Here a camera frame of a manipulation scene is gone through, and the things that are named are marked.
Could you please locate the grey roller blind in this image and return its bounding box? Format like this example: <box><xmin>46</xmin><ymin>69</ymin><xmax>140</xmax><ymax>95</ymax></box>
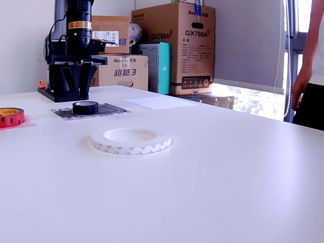
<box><xmin>202</xmin><ymin>0</ymin><xmax>286</xmax><ymax>96</ymax></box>

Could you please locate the large white tape roll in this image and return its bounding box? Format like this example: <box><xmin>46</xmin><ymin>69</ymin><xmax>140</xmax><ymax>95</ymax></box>
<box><xmin>90</xmin><ymin>127</ymin><xmax>172</xmax><ymax>156</ymax></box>

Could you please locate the Huntkey cardboard box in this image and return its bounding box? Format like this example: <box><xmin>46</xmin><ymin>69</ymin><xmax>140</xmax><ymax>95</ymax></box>
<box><xmin>90</xmin><ymin>54</ymin><xmax>149</xmax><ymax>91</ymax></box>

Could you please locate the white plastic bag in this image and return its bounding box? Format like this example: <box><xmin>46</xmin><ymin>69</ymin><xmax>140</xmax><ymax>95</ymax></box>
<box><xmin>129</xmin><ymin>22</ymin><xmax>143</xmax><ymax>47</ymax></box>

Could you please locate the red scribbled paper sheet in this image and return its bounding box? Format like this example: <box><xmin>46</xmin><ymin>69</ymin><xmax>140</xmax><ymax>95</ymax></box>
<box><xmin>0</xmin><ymin>113</ymin><xmax>37</xmax><ymax>132</ymax></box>

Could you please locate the blank white paper sheet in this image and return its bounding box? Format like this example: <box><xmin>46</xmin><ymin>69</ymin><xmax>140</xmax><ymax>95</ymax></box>
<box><xmin>124</xmin><ymin>95</ymin><xmax>198</xmax><ymax>110</ymax></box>

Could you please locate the blue tape strip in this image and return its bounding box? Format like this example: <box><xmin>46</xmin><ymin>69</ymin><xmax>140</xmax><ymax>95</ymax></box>
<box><xmin>193</xmin><ymin>0</ymin><xmax>203</xmax><ymax>18</ymax></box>

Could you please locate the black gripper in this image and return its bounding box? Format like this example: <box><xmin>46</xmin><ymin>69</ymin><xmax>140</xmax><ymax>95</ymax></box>
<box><xmin>49</xmin><ymin>46</ymin><xmax>108</xmax><ymax>101</ymax></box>

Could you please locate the white bead chain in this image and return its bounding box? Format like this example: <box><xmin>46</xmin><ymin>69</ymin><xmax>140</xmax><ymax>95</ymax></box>
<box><xmin>283</xmin><ymin>0</ymin><xmax>292</xmax><ymax>117</ymax></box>

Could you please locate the black electrical tape roll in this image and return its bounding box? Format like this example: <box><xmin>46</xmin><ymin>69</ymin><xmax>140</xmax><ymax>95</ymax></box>
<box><xmin>72</xmin><ymin>100</ymin><xmax>99</xmax><ymax>115</ymax></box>

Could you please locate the person in black shorts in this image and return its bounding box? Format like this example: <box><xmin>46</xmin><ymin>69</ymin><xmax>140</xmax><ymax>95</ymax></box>
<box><xmin>291</xmin><ymin>0</ymin><xmax>324</xmax><ymax>132</ymax></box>

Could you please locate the white blind cord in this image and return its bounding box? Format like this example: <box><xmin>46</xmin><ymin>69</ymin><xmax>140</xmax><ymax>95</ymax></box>
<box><xmin>273</xmin><ymin>0</ymin><xmax>283</xmax><ymax>95</ymax></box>

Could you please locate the large GX760A cardboard box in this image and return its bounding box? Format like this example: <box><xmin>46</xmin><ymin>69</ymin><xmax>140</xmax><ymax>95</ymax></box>
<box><xmin>131</xmin><ymin>2</ymin><xmax>216</xmax><ymax>96</ymax></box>

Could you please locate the person left forearm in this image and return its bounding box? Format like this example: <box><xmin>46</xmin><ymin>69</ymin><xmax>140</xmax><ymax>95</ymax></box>
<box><xmin>300</xmin><ymin>0</ymin><xmax>324</xmax><ymax>84</ymax></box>

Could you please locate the black scribbled paper sheet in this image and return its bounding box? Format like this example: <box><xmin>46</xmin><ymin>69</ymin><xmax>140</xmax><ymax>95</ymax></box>
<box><xmin>50</xmin><ymin>102</ymin><xmax>132</xmax><ymax>122</ymax></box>

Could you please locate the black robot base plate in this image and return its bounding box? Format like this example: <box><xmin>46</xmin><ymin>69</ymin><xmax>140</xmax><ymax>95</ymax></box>
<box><xmin>37</xmin><ymin>87</ymin><xmax>90</xmax><ymax>103</ymax></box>

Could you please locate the person left hand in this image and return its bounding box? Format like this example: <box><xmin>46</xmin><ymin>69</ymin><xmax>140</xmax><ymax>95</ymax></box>
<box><xmin>291</xmin><ymin>72</ymin><xmax>308</xmax><ymax>111</ymax></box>

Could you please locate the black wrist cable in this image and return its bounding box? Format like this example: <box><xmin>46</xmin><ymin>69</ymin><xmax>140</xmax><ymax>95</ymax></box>
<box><xmin>48</xmin><ymin>15</ymin><xmax>68</xmax><ymax>55</ymax></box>

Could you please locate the red double-sided tape roll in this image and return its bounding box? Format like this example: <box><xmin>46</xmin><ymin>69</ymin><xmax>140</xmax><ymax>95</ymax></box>
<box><xmin>0</xmin><ymin>106</ymin><xmax>25</xmax><ymax>129</ymax></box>

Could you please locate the cardboard box shipping label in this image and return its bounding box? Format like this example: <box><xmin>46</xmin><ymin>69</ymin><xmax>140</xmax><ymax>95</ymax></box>
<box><xmin>91</xmin><ymin>15</ymin><xmax>131</xmax><ymax>55</ymax></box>

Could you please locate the teal and dark box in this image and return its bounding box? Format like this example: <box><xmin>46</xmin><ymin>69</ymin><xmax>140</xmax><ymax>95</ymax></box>
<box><xmin>138</xmin><ymin>42</ymin><xmax>171</xmax><ymax>95</ymax></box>

